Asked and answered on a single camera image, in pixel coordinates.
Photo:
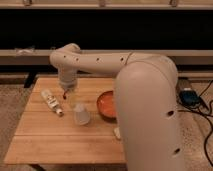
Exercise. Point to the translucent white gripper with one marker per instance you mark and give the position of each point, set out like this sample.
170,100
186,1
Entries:
67,82

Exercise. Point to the white sponge block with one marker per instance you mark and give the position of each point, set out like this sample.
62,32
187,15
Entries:
117,133

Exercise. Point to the blue device on floor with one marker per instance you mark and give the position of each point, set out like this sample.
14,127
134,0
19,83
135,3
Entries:
189,97

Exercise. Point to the wooden table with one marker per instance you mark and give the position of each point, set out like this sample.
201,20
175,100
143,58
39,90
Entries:
42,137

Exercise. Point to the small white bottle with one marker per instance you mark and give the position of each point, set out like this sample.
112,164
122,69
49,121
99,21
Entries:
52,102

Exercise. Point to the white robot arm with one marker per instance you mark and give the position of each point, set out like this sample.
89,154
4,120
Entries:
145,102

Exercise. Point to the orange bowl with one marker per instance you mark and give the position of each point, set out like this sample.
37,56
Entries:
105,105

